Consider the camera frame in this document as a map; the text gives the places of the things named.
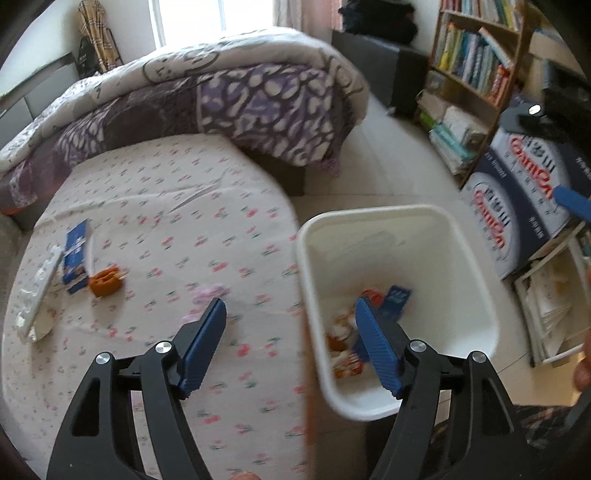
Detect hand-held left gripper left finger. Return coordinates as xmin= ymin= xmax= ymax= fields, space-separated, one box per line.
xmin=46 ymin=298 xmax=228 ymax=480

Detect red and white snack bag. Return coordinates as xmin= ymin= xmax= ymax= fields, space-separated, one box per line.
xmin=330 ymin=348 xmax=368 ymax=380

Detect small blue box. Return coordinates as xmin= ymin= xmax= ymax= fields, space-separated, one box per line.
xmin=62 ymin=219 xmax=94 ymax=295

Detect white plastic waste bin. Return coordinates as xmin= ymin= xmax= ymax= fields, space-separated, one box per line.
xmin=295 ymin=205 xmax=502 ymax=422

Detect orange snack piece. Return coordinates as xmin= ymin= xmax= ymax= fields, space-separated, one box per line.
xmin=89 ymin=266 xmax=125 ymax=298

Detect wooden bookshelf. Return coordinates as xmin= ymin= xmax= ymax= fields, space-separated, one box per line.
xmin=422 ymin=0 xmax=533 ymax=112

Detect beige plaid coat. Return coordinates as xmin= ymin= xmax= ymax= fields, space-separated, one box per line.
xmin=76 ymin=0 xmax=123 ymax=70

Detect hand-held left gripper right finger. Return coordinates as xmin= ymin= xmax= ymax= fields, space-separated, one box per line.
xmin=355 ymin=296 xmax=537 ymax=480

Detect white metal rack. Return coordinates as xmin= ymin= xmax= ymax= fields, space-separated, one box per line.
xmin=512 ymin=222 xmax=591 ymax=368

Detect purple patterned wrapper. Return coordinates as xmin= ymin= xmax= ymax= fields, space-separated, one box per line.
xmin=185 ymin=284 xmax=232 ymax=324

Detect bed with purple sheet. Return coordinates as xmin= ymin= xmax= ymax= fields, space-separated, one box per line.
xmin=0 ymin=62 xmax=370 ymax=217

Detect person's patterned trousers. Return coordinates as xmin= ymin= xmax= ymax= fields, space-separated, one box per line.
xmin=512 ymin=404 xmax=591 ymax=452

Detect cherry print tablecloth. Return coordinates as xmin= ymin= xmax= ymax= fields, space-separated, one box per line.
xmin=0 ymin=134 xmax=315 ymax=480

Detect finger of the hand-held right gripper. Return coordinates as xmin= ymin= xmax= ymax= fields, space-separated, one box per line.
xmin=553 ymin=185 xmax=591 ymax=214
xmin=502 ymin=102 xmax=591 ymax=145

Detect blue and white cardboard box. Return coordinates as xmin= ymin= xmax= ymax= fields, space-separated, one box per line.
xmin=489 ymin=95 xmax=591 ymax=241
xmin=459 ymin=159 xmax=557 ymax=281

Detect person's right hand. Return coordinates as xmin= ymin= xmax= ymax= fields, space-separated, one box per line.
xmin=574 ymin=339 xmax=591 ymax=393

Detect white crumpled plastic tray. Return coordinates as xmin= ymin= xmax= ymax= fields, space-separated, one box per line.
xmin=14 ymin=247 xmax=63 ymax=343

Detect rows of shelved books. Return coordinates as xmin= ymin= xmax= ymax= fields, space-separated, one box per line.
xmin=434 ymin=0 xmax=525 ymax=100

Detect stack of packets and books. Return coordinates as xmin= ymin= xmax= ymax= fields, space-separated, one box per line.
xmin=416 ymin=88 xmax=490 ymax=176

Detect window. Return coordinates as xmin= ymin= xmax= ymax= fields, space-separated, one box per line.
xmin=148 ymin=0 xmax=278 ymax=49

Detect black storage bench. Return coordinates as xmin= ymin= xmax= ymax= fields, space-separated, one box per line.
xmin=330 ymin=30 xmax=428 ymax=118

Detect white curtain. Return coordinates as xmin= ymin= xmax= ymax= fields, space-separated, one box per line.
xmin=272 ymin=0 xmax=342 ymax=29

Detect black hanging bag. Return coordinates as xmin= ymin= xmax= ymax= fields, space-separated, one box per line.
xmin=74 ymin=37 xmax=101 ymax=78

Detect pile of black clothes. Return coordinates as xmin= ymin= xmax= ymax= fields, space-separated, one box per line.
xmin=337 ymin=0 xmax=419 ymax=44

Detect dark headboard with grey pads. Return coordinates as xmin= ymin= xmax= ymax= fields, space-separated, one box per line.
xmin=0 ymin=51 xmax=78 ymax=139

